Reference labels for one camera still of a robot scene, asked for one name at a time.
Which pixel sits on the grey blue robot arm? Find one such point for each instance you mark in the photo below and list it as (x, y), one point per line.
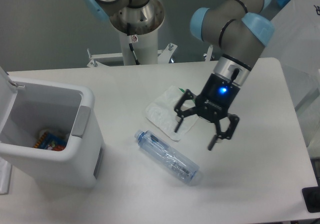
(236, 27)

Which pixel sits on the white cabinet at right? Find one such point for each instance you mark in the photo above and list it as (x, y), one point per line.
(295, 44)

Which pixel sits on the white push-lid trash can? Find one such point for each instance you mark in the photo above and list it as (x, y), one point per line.
(29, 106)

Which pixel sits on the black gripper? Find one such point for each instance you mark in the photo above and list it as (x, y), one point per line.
(216, 101)

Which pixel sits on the colourful snack packet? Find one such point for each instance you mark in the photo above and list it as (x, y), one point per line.
(51, 139)

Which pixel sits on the clear plastic water bottle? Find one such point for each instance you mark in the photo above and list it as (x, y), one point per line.
(168, 158)

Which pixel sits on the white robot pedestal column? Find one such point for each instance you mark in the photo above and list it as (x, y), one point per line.
(138, 27)

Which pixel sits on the white pedestal base frame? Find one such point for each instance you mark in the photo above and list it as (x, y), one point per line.
(116, 59)

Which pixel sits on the white green plastic wrapper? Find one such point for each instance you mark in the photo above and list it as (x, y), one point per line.
(161, 113)

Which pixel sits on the black device at corner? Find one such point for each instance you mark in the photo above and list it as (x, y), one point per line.
(311, 197)

